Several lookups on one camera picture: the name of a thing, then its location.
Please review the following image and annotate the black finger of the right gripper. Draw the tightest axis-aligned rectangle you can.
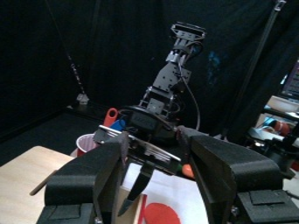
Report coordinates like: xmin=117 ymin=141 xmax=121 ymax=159
xmin=116 ymin=161 xmax=156 ymax=217

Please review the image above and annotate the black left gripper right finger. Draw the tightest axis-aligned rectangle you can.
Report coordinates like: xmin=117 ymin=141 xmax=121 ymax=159
xmin=176 ymin=125 xmax=299 ymax=224

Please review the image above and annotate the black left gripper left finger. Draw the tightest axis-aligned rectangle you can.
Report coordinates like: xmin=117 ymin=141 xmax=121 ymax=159
xmin=36 ymin=130 xmax=131 ymax=224

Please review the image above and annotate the white mat with red circle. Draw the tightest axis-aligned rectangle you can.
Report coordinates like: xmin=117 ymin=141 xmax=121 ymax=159
xmin=120 ymin=162 xmax=211 ymax=224

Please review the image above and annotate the red plastic cup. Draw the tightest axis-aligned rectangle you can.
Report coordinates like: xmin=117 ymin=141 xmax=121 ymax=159
xmin=74 ymin=133 xmax=103 ymax=158

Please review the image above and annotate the small orange toy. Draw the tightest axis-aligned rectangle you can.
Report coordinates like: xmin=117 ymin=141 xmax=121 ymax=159
xmin=180 ymin=164 xmax=196 ymax=179

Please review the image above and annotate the blue plastic utensil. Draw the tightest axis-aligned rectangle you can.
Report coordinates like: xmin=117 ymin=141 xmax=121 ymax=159
xmin=109 ymin=118 xmax=128 ymax=132

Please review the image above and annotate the red round object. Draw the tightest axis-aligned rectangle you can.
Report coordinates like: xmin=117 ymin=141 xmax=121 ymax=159
xmin=267 ymin=119 xmax=292 ymax=137

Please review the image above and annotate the thin striped pole, white foot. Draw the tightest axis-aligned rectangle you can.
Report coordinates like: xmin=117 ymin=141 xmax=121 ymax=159
xmin=44 ymin=0 xmax=90 ymax=112

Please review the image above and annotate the computer monitor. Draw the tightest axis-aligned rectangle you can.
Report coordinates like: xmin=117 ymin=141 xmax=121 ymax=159
xmin=279 ymin=59 xmax=299 ymax=102

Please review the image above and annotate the wooden stick handle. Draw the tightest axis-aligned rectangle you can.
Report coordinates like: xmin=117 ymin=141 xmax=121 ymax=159
xmin=29 ymin=170 xmax=60 ymax=197

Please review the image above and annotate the orange-red utensil handle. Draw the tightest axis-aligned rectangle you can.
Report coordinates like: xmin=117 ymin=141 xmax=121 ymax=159
xmin=103 ymin=108 xmax=119 ymax=128

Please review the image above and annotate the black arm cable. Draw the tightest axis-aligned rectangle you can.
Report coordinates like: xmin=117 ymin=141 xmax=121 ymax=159
xmin=177 ymin=56 xmax=201 ymax=131

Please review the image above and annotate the black frame pole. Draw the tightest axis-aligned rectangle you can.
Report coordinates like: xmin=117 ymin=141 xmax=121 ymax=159
xmin=227 ymin=0 xmax=288 ymax=143

